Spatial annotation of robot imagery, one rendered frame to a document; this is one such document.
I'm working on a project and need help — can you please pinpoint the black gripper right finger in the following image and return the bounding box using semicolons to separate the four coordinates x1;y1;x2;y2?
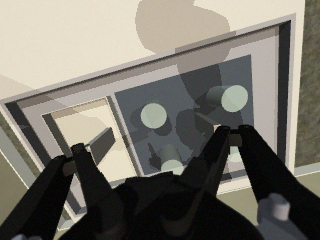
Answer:
158;112;320;240

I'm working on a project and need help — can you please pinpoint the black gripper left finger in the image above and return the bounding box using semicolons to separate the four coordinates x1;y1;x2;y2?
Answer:
0;127;129;240

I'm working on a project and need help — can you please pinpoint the clear glass cylinder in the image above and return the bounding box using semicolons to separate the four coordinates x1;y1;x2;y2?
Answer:
160;145;184;175
227;147;242;162
206;85;248;112
141;100;167;128

